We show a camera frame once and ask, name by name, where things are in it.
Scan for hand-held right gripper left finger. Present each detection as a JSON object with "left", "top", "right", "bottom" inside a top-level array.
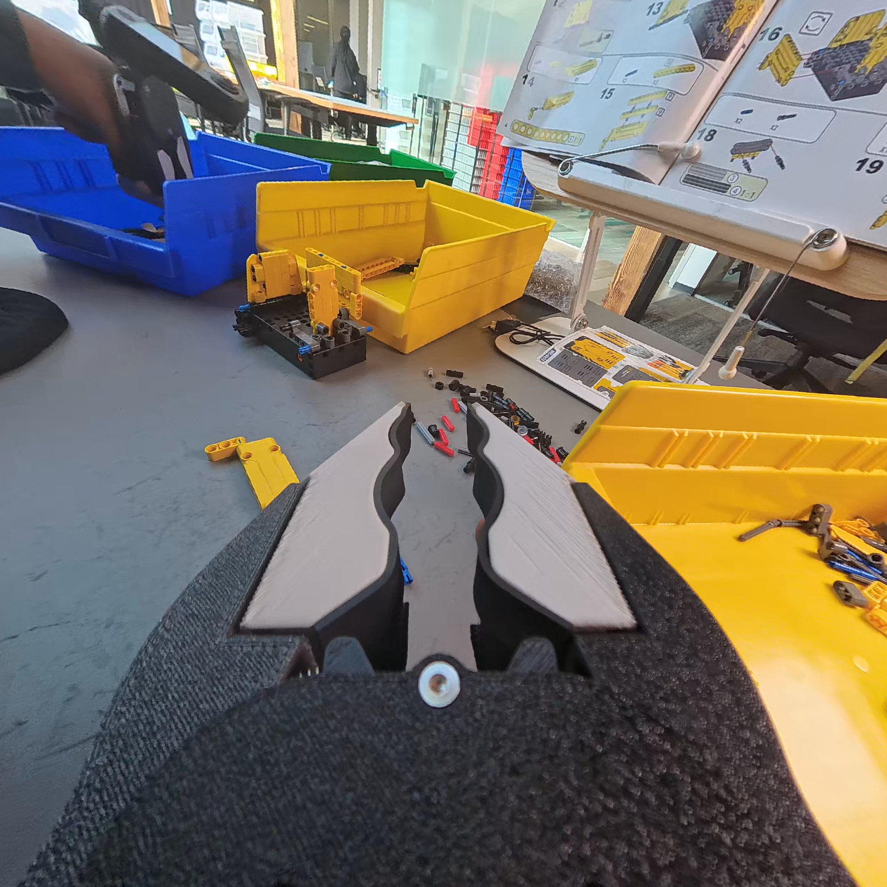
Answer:
[{"left": 239, "top": 402, "right": 415, "bottom": 673}]

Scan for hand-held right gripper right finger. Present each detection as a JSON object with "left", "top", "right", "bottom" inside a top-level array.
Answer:
[{"left": 466, "top": 404, "right": 638, "bottom": 673}]

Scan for blue storage bin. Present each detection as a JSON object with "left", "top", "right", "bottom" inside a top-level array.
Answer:
[{"left": 0, "top": 125, "right": 333, "bottom": 298}]

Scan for yellow lego curved panel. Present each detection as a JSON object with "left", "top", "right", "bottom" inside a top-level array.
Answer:
[{"left": 235, "top": 436, "right": 301, "bottom": 511}]

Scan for yellow storage bin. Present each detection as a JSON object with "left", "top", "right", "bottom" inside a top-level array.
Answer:
[
  {"left": 562, "top": 380, "right": 887, "bottom": 887},
  {"left": 254, "top": 178, "right": 557, "bottom": 355}
]

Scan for black perforated base block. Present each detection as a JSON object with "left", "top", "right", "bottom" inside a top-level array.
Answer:
[{"left": 232, "top": 298, "right": 374, "bottom": 381}]

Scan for lego gear parts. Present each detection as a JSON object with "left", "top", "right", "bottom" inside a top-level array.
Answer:
[{"left": 356, "top": 254, "right": 424, "bottom": 282}]

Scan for heap of mixed lego parts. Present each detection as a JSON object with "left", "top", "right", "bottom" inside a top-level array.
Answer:
[{"left": 737, "top": 502, "right": 887, "bottom": 636}]

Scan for person's left forearm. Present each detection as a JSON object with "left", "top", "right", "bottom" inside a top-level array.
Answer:
[{"left": 0, "top": 0, "right": 44, "bottom": 106}]

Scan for pile of lego pins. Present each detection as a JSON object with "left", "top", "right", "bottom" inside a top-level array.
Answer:
[{"left": 413, "top": 366, "right": 590, "bottom": 476}]

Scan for lego instruction booklet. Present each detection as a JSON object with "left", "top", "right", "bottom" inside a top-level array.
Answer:
[{"left": 536, "top": 326, "right": 698, "bottom": 400}]

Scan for person's left hand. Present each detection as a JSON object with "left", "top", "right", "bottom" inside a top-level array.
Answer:
[{"left": 16, "top": 10, "right": 127, "bottom": 148}]

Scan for wooden desk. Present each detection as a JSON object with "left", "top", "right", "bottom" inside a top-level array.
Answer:
[{"left": 259, "top": 79, "right": 421, "bottom": 147}]

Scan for green storage bin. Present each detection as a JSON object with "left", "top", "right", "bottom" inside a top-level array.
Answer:
[{"left": 252, "top": 131, "right": 457, "bottom": 188}]

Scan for black padded armrest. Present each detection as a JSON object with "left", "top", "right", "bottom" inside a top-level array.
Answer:
[{"left": 0, "top": 286, "right": 71, "bottom": 377}]

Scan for bubble wrap sheet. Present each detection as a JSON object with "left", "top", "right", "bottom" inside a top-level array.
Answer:
[{"left": 522, "top": 249, "right": 580, "bottom": 313}]

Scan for rack of red blue bins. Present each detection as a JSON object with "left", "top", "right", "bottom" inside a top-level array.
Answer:
[{"left": 443, "top": 103, "right": 535, "bottom": 209}]

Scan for open instruction manual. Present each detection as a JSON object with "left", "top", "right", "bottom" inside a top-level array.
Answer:
[{"left": 497, "top": 0, "right": 887, "bottom": 251}]

